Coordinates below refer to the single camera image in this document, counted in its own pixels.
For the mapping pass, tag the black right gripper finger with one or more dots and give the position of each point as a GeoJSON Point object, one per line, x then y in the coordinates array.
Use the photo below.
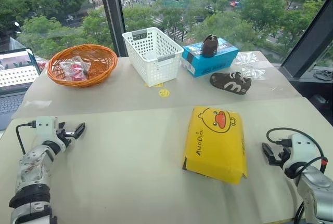
{"type": "Point", "coordinates": [267, 149]}
{"type": "Point", "coordinates": [272, 160]}

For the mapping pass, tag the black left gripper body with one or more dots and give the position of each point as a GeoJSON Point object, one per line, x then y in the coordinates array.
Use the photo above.
{"type": "Point", "coordinates": [63, 134]}

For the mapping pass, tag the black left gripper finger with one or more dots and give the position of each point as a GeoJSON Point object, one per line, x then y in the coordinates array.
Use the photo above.
{"type": "Point", "coordinates": [62, 125]}
{"type": "Point", "coordinates": [79, 128]}

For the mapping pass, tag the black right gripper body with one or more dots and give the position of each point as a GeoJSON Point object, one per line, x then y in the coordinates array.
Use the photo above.
{"type": "Point", "coordinates": [283, 156]}

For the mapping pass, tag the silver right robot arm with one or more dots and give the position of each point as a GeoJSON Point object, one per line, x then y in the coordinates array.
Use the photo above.
{"type": "Point", "coordinates": [316, 190]}

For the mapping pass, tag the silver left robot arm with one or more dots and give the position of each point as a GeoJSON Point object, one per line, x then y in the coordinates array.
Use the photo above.
{"type": "Point", "coordinates": [31, 172]}

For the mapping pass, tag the yellow duck-print package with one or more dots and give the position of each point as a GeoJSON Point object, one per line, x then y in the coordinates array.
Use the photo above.
{"type": "Point", "coordinates": [214, 143]}

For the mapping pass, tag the blue shoe box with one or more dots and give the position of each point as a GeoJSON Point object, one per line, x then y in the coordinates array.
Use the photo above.
{"type": "Point", "coordinates": [208, 61]}

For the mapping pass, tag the clear tape strip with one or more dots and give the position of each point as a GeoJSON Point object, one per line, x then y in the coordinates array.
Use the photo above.
{"type": "Point", "coordinates": [37, 103]}

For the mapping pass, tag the clear bag with red items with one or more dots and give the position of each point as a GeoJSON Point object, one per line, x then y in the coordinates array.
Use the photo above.
{"type": "Point", "coordinates": [74, 69]}

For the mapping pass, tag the red packet beside laptop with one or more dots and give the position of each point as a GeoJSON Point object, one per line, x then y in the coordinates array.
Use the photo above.
{"type": "Point", "coordinates": [41, 66]}

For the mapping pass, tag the orange wicker basket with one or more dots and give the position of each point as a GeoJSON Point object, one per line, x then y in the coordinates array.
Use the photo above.
{"type": "Point", "coordinates": [82, 65]}

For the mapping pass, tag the open laptop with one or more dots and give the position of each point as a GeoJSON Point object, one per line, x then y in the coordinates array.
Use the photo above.
{"type": "Point", "coordinates": [14, 78]}

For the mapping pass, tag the black device on ledge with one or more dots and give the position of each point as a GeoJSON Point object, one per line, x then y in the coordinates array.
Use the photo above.
{"type": "Point", "coordinates": [322, 102]}

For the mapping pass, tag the brown child shoe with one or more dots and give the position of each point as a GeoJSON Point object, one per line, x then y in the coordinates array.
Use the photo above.
{"type": "Point", "coordinates": [230, 83]}
{"type": "Point", "coordinates": [209, 45]}

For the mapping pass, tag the crumpled clear plastic wrap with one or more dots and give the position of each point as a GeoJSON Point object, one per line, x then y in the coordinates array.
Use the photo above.
{"type": "Point", "coordinates": [248, 65]}

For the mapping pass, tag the yellow sticker under basket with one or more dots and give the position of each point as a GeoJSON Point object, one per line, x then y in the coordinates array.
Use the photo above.
{"type": "Point", "coordinates": [157, 85]}

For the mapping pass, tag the round yellow smiley sticker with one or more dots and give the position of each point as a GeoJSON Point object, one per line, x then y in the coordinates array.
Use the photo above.
{"type": "Point", "coordinates": [164, 93]}

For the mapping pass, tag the white perforated plastic basket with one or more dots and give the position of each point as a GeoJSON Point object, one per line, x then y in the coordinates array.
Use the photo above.
{"type": "Point", "coordinates": [153, 55]}

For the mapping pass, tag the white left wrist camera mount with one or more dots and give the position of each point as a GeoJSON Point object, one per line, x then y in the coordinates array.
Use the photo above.
{"type": "Point", "coordinates": [45, 128]}

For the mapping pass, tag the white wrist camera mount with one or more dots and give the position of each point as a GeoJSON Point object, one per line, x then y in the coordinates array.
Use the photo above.
{"type": "Point", "coordinates": [300, 147]}
{"type": "Point", "coordinates": [45, 128]}

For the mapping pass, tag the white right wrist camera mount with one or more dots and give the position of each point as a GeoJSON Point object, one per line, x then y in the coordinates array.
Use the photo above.
{"type": "Point", "coordinates": [300, 147]}

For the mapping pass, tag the dark slanted window frame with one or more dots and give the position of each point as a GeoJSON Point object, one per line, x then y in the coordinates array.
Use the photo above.
{"type": "Point", "coordinates": [309, 39]}

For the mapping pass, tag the dark window frame post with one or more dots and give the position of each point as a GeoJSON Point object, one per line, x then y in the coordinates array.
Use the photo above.
{"type": "Point", "coordinates": [112, 13]}

